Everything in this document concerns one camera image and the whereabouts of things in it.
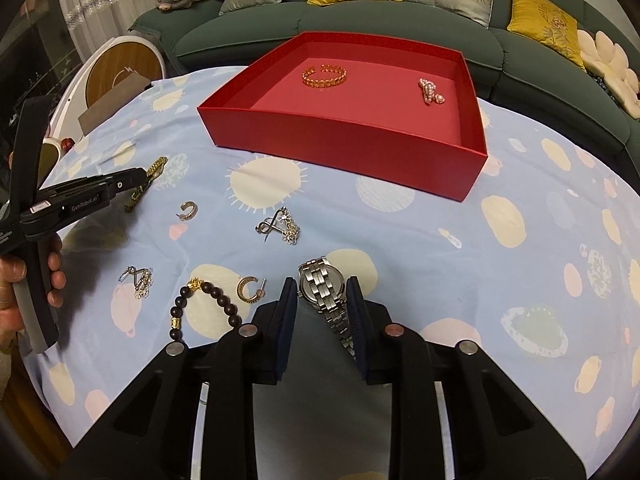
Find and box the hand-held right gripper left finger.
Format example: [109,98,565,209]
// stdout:
[60,276,298,480]

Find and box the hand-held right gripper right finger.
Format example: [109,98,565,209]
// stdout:
[346,276,588,480]

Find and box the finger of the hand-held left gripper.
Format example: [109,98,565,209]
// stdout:
[102,167,152,197]

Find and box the silver metal wristwatch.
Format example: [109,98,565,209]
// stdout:
[297,256,359,361]

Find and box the silver heart necklace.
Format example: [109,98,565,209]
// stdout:
[255,207,302,247]

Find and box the silver infinity flower pendant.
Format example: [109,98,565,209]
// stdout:
[118,266,154,301]

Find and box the dark bead bracelet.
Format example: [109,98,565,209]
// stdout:
[167,280,244,346]

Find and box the red shallow box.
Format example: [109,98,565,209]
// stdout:
[196,31,489,204]

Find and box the gold link bracelet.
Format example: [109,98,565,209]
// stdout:
[301,63,349,87]

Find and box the pearl brooch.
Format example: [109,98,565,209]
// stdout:
[418,78,446,107]

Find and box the person's left hand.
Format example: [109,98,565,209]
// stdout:
[0,234,66,333]

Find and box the brown cardboard sheet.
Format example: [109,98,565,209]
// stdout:
[79,72,153,136]

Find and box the white round wood-faced appliance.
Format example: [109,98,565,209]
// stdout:
[50,35,166,147]

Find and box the white sheer curtain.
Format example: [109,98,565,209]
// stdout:
[55,0,166,47]

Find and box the dark green sofa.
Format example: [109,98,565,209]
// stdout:
[129,0,640,161]

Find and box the white flower cushion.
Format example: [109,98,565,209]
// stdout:
[577,30,640,121]

